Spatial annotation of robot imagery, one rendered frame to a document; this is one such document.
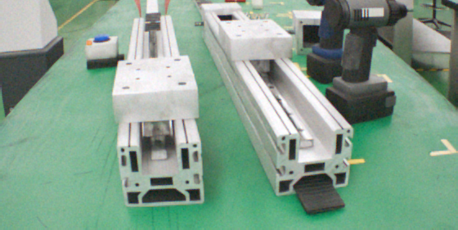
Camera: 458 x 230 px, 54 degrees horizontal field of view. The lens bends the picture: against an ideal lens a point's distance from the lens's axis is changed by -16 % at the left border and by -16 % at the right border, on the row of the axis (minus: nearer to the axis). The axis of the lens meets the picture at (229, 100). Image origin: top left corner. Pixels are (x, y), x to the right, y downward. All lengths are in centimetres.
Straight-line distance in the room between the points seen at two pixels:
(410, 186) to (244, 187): 23
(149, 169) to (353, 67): 40
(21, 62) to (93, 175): 89
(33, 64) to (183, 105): 95
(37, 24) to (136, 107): 94
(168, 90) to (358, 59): 35
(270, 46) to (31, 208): 52
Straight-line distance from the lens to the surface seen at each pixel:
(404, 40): 376
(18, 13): 157
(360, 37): 86
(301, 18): 127
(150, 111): 66
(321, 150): 67
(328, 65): 106
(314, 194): 64
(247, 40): 91
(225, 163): 74
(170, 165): 64
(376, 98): 89
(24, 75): 157
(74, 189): 70
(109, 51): 123
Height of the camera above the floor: 111
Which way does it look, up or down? 20 degrees down
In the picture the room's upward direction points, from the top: 1 degrees counter-clockwise
